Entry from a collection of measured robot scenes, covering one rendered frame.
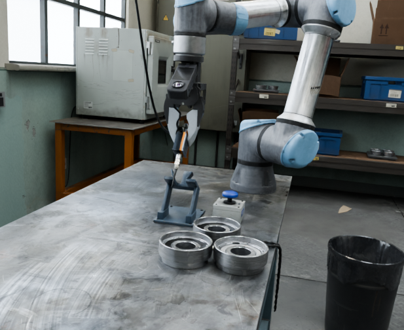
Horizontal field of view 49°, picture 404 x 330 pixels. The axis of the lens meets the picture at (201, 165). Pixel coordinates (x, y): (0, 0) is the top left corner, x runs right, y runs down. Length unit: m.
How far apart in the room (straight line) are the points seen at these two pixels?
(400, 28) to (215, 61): 1.77
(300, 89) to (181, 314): 0.80
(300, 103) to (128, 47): 2.03
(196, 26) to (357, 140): 3.99
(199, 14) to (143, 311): 0.65
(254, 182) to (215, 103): 3.38
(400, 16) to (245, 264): 3.77
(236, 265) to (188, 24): 0.54
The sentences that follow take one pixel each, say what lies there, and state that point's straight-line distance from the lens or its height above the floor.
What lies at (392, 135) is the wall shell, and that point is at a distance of 4.94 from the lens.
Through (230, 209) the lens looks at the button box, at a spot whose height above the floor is 0.84.
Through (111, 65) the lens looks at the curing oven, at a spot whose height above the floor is 1.17.
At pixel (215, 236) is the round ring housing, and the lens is 0.92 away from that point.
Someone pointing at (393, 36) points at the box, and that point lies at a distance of 4.40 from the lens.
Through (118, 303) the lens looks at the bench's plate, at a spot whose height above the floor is 0.80.
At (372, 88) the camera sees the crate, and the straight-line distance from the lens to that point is 4.39.
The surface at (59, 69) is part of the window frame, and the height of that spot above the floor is 1.13.
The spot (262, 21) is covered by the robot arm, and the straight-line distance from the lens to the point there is 1.36.
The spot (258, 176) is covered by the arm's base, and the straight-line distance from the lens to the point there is 1.39.
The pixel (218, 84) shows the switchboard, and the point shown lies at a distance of 4.71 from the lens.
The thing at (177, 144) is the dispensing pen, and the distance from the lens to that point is 1.04.
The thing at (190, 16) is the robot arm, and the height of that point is 1.29.
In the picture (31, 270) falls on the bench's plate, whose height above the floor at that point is 0.80.
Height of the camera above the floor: 1.16
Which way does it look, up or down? 12 degrees down
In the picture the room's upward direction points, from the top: 3 degrees clockwise
